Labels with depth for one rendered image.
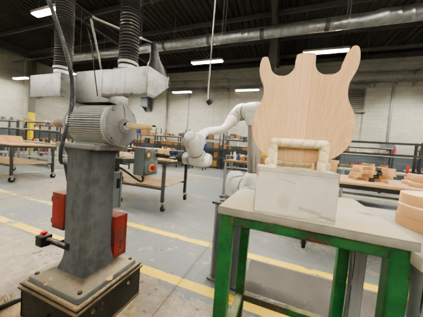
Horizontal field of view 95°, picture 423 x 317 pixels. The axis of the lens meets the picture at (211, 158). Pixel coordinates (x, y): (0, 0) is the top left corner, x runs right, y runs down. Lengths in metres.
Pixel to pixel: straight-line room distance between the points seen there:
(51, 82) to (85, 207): 0.81
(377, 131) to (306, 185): 12.06
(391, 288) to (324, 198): 0.32
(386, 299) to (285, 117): 0.66
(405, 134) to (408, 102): 1.55
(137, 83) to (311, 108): 0.79
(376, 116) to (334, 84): 12.01
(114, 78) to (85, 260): 1.10
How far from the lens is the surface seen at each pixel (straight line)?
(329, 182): 0.77
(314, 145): 0.76
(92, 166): 1.39
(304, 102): 0.81
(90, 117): 1.36
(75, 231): 1.56
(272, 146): 0.75
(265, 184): 0.75
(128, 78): 1.14
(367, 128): 12.65
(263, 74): 0.84
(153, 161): 1.53
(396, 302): 0.92
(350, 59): 0.88
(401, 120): 13.16
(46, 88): 1.65
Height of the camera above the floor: 1.15
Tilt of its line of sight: 3 degrees down
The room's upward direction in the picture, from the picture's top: 4 degrees clockwise
